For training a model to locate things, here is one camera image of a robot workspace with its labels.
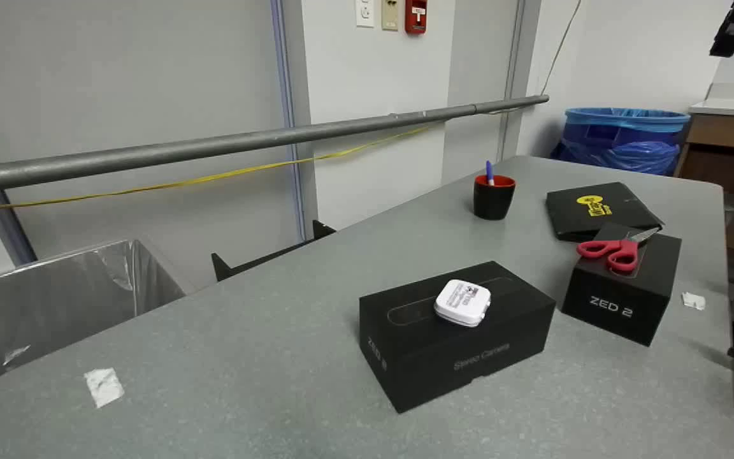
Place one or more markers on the blue grey wall post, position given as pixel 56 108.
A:
pixel 286 84

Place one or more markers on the blue bin with blue bag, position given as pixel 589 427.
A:
pixel 623 141

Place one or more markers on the black mug red inside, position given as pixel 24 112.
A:
pixel 492 205

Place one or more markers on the beige wall plate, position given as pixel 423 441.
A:
pixel 390 12

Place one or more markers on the brown wooden cabinet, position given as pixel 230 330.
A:
pixel 733 161

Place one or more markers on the white power adapter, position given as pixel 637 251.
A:
pixel 461 304

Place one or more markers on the white light switch plate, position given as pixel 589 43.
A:
pixel 365 10

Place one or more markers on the blue pen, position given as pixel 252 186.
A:
pixel 491 170

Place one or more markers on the white tape piece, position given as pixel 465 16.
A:
pixel 105 388
pixel 693 302

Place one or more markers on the black folder with yellow label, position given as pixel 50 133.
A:
pixel 588 216

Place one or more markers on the red fire alarm pull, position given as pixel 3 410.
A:
pixel 416 16

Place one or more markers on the black ZED camera box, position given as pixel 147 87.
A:
pixel 435 358
pixel 612 304

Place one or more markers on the long grey metal rail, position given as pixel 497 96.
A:
pixel 216 145

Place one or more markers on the dark grey diagonal bar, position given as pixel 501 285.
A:
pixel 1 211

